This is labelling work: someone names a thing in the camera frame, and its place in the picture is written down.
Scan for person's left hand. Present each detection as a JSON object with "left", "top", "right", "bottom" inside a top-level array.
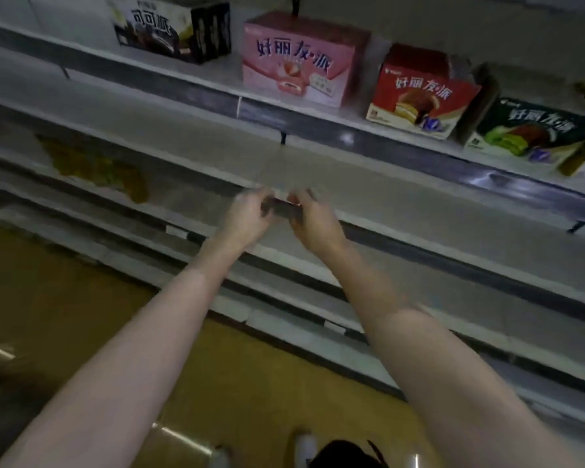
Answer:
[{"left": 218, "top": 186, "right": 277, "bottom": 253}]

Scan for person's right hand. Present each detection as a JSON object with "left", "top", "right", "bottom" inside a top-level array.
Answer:
[{"left": 286, "top": 188, "right": 350, "bottom": 260}]

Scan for small dark label strip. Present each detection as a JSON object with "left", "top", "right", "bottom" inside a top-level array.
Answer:
[{"left": 261, "top": 197, "right": 306, "bottom": 223}]

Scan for person's left forearm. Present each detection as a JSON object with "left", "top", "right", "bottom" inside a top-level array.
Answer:
[{"left": 0, "top": 239, "right": 247, "bottom": 468}]

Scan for person's right forearm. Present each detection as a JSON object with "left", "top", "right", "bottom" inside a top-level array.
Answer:
[{"left": 322, "top": 244, "right": 583, "bottom": 468}]

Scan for white metal shelf unit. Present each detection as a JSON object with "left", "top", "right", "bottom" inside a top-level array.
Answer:
[{"left": 0, "top": 0, "right": 585, "bottom": 434}]

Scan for pink snack pie box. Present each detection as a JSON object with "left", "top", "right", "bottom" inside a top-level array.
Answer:
[{"left": 242, "top": 11, "right": 371, "bottom": 109}]

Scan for red snack pie box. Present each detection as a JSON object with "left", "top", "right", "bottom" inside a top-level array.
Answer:
[{"left": 366, "top": 43, "right": 483, "bottom": 141}]

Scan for pile of yellow snack packets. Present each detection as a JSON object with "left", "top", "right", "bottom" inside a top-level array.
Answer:
[{"left": 34, "top": 133, "right": 150, "bottom": 204}]

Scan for black snack pie box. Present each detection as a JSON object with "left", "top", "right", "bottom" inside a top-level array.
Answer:
[{"left": 106, "top": 0, "right": 233, "bottom": 65}]

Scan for dark green snack pie box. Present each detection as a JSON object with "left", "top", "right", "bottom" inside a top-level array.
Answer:
[{"left": 463, "top": 96, "right": 585, "bottom": 167}]

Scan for person's black clothing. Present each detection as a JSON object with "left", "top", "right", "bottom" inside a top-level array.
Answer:
[{"left": 308, "top": 439, "right": 389, "bottom": 468}]

